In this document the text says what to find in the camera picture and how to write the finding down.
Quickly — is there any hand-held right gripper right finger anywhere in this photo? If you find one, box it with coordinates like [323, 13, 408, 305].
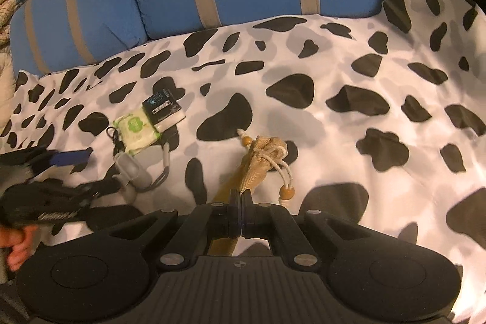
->
[242, 190, 367, 269]

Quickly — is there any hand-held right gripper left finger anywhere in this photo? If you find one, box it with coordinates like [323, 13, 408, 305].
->
[110, 189, 242, 268]

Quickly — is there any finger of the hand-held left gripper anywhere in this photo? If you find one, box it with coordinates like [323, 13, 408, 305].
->
[0, 147, 94, 180]
[74, 175, 128, 202]

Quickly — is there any grey white strap clip holder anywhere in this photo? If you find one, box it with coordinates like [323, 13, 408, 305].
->
[106, 127, 172, 204]

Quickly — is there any green tissue pack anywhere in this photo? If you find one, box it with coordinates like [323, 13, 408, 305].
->
[113, 107, 162, 158]

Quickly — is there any tan drawstring pouch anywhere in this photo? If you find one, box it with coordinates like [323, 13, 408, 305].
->
[207, 127, 300, 257]

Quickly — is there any black tissue pack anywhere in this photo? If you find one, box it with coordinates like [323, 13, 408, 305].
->
[141, 87, 187, 133]

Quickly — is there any person's left hand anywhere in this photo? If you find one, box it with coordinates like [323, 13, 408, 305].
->
[0, 225, 39, 272]

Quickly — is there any cow print blanket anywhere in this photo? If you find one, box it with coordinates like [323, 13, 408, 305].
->
[0, 0, 486, 324]

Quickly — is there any beige quilt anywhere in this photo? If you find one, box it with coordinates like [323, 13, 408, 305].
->
[0, 0, 23, 127]

